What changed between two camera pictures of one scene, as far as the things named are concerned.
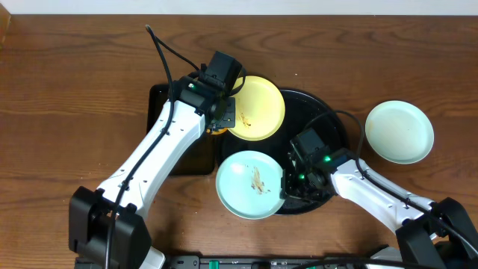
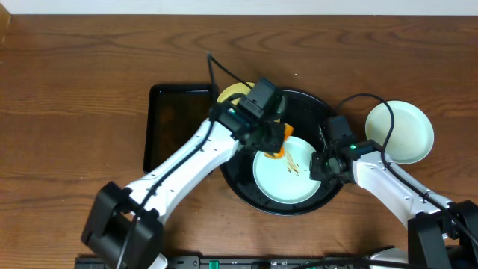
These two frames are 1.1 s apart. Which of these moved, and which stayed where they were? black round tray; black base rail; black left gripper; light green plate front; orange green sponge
Moved: black left gripper; orange green sponge; light green plate front
Stayed: black base rail; black round tray
